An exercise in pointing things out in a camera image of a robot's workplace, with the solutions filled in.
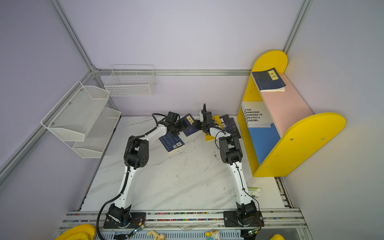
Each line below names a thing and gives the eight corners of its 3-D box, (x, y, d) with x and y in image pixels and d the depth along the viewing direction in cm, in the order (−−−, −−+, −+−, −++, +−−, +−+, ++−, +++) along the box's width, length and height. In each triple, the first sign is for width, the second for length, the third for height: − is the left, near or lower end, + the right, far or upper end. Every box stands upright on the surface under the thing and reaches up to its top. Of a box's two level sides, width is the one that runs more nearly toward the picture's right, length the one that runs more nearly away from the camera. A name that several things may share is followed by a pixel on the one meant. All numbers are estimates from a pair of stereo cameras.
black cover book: (226, 139, 108) (227, 136, 104) (220, 118, 121) (220, 115, 118) (238, 138, 108) (240, 134, 105) (231, 117, 122) (232, 114, 119)
